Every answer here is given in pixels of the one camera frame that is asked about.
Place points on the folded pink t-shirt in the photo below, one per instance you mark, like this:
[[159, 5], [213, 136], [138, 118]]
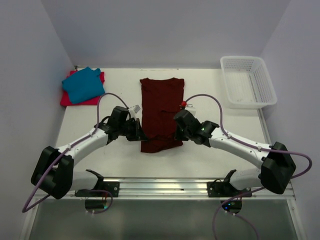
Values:
[[80, 101]]

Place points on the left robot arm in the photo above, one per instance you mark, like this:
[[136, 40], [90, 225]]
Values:
[[54, 172]]

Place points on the dark red t-shirt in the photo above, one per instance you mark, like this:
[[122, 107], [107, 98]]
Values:
[[160, 100]]

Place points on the folded blue t-shirt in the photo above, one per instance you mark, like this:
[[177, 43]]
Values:
[[82, 85]]

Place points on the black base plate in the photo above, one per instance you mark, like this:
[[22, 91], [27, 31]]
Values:
[[112, 187], [221, 189]]

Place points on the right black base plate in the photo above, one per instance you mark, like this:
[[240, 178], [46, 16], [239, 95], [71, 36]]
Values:
[[221, 189]]

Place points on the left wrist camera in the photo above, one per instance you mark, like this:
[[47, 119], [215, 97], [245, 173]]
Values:
[[133, 111]]

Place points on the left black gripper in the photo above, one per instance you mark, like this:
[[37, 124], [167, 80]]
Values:
[[138, 134]]

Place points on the white plastic basket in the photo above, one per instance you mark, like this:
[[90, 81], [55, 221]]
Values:
[[247, 82]]

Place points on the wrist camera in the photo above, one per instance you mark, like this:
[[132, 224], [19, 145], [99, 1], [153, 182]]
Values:
[[189, 107], [133, 111]]

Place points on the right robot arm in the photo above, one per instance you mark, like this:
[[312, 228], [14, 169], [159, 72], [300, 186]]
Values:
[[273, 166]]

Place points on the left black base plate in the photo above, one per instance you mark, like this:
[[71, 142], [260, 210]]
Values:
[[112, 187]]

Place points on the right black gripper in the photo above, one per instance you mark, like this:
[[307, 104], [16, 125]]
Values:
[[178, 136]]

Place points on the aluminium mounting rail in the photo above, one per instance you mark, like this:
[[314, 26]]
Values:
[[181, 188]]

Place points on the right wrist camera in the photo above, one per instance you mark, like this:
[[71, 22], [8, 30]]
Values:
[[189, 107]]

